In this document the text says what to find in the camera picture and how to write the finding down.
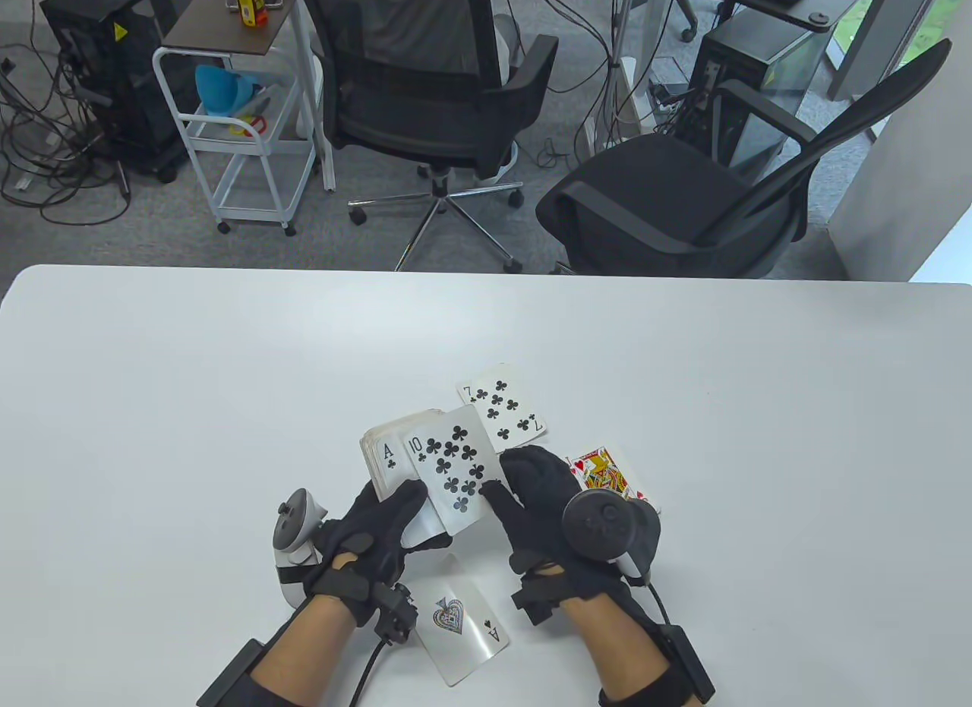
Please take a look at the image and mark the black chair base with casters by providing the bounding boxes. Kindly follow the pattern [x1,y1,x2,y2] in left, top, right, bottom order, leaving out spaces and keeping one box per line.
[672,0,737,44]

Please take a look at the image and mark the large spade playing card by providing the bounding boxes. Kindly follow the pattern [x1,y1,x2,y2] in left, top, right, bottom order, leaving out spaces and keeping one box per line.
[414,553,511,687]

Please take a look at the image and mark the black mesh back office chair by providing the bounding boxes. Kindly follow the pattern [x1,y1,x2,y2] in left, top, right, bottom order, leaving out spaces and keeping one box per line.
[292,0,559,273]

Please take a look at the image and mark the black right forearm strap pack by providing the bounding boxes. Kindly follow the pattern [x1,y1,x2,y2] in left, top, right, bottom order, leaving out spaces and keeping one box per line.
[598,623,716,707]

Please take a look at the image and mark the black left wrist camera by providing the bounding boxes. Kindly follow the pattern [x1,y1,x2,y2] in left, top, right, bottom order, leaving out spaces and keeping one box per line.
[376,583,418,647]

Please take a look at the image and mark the person's right hand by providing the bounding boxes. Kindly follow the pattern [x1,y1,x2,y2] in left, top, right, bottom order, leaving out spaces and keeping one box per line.
[480,445,655,626]

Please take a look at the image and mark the black padded office chair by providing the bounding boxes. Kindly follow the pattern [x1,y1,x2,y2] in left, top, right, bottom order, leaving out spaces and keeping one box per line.
[535,39,954,279]

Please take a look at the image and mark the black forearm strap pack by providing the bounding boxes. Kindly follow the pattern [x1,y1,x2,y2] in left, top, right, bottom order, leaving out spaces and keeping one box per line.
[196,639,305,707]
[598,623,716,707]

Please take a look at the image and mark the blue plastic bowl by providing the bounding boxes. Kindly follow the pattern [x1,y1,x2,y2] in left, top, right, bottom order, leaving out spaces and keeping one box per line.
[195,64,268,119]

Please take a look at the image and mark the white wire rolling cart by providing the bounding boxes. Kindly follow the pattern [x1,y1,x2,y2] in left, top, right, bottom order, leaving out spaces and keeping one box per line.
[152,46,318,237]

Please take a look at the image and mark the black glove cable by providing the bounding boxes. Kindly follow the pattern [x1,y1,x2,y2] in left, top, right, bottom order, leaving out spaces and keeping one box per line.
[642,582,673,632]
[349,639,384,707]

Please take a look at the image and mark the person's right forearm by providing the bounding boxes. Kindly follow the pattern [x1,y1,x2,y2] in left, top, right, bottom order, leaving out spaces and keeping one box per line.
[562,597,673,707]

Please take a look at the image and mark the black left forearm strap pack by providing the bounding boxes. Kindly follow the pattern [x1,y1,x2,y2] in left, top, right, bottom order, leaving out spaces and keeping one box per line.
[196,639,305,707]

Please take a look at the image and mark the person's left hand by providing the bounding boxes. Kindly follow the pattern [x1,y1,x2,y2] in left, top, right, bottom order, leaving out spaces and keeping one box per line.
[304,478,453,628]

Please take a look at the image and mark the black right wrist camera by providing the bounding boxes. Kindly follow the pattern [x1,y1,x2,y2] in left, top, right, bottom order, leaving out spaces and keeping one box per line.
[510,582,566,627]

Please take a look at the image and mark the tangle of black floor cables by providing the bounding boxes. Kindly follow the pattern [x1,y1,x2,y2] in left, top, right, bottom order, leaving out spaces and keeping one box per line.
[0,43,136,226]

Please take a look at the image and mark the brown top white side table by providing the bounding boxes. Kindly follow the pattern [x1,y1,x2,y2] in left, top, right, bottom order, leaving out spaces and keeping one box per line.
[162,0,336,193]

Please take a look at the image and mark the black glass side computer tower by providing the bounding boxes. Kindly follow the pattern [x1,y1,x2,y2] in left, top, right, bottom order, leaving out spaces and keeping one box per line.
[672,12,834,185]

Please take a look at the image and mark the person's left forearm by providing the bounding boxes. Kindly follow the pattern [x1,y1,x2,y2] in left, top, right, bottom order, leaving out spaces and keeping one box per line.
[251,593,358,707]

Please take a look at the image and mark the black left glove cable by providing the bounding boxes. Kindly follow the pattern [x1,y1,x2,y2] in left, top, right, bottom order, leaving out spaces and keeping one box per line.
[349,639,384,707]

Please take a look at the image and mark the black computer tower yellow sticker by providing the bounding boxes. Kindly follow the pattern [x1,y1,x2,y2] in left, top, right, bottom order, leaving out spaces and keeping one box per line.
[39,0,207,182]

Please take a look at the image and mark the black clubs playing card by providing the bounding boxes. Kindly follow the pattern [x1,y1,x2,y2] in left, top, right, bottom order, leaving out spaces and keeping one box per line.
[456,363,548,455]
[400,405,508,537]

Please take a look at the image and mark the hearts face playing card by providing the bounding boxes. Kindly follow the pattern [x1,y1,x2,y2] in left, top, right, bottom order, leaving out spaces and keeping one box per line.
[566,447,661,518]

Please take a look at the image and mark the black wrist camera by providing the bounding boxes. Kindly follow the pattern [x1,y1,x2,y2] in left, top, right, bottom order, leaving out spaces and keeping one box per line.
[510,582,566,627]
[376,583,418,647]

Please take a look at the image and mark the dark office desk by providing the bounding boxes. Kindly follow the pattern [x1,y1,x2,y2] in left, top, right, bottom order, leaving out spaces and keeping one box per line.
[672,0,864,30]

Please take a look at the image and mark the black right glove cable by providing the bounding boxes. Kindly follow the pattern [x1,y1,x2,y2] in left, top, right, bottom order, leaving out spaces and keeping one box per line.
[642,582,673,632]

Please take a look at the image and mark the grey left hand controller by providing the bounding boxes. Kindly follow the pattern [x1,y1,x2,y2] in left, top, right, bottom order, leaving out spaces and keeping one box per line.
[272,488,331,608]

